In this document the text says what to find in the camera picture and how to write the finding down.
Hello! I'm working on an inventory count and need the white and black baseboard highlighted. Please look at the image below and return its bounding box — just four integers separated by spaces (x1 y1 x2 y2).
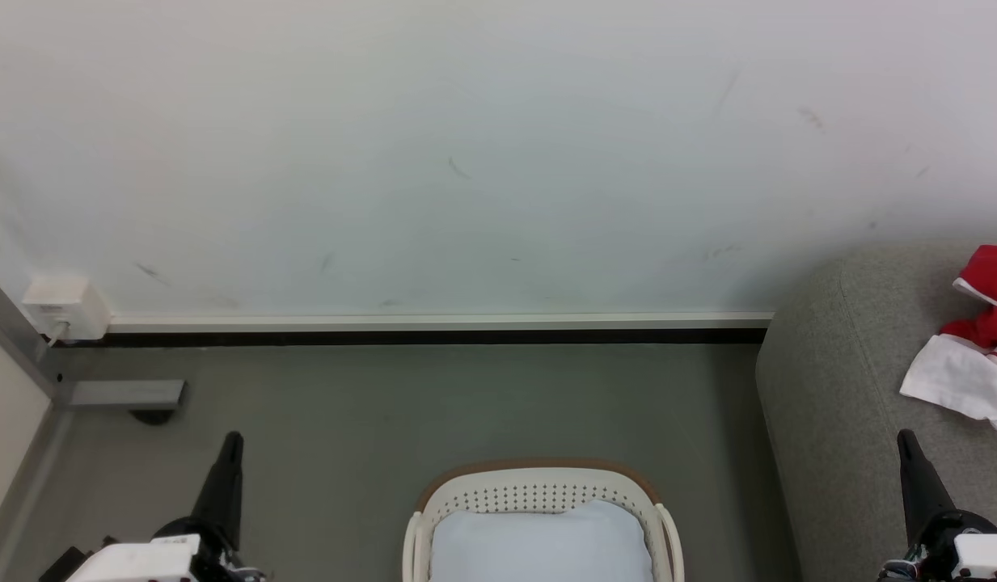
102 310 775 348

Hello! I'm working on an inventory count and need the pale blue cloth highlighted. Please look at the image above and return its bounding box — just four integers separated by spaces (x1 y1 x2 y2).
428 499 655 582

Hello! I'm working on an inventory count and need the white perforated laundry basket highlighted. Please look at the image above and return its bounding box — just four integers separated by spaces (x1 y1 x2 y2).
401 458 686 582

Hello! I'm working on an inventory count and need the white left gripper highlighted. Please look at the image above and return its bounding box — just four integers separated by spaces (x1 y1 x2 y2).
39 431 266 582

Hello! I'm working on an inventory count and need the grey metal foot bar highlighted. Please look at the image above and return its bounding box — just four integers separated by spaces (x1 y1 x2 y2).
66 379 188 426

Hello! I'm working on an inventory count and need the grey fabric sofa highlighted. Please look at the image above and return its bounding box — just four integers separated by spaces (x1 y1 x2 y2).
754 242 997 582

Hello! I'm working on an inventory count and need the white wall socket box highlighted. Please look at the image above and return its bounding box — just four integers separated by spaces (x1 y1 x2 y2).
21 276 113 344

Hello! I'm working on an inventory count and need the red basketball jersey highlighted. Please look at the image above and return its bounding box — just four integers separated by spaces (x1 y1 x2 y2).
899 245 997 432

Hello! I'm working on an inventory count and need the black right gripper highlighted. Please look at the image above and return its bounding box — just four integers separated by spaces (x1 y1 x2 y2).
877 429 997 582

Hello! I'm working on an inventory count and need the grey framed partition panel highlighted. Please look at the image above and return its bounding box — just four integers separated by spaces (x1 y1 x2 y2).
0 265 72 582

